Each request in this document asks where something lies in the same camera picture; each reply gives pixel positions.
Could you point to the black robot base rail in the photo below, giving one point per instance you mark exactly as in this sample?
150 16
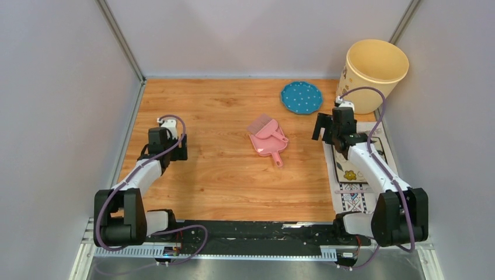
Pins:
257 240

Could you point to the square floral plate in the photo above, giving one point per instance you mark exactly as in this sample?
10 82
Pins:
348 173

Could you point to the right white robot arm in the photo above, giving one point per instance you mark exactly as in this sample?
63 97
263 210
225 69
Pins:
400 215

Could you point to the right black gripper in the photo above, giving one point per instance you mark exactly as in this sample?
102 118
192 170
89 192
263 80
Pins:
323 121

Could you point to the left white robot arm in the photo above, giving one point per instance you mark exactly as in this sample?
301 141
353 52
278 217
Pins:
120 217

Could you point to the cream yellow waste bin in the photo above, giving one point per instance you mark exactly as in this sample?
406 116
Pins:
373 63

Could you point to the pink plastic dustpan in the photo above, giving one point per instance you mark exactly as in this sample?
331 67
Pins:
269 147

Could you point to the blue polka dot plate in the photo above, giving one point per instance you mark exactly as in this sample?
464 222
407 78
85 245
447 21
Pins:
301 97

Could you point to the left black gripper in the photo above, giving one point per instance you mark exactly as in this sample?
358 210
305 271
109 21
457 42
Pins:
181 153

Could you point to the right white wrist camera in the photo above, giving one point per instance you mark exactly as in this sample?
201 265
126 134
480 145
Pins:
341 103

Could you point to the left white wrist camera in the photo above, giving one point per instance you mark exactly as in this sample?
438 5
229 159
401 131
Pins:
170 124

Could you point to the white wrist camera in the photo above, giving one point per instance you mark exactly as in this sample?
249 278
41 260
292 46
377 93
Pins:
170 124
341 103

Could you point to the patterned white placemat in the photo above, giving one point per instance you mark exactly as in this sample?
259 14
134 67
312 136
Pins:
360 202

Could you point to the pink hand brush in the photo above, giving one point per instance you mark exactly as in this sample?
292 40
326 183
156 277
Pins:
265 127

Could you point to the pink handled knife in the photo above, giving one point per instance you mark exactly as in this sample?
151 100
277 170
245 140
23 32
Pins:
367 190

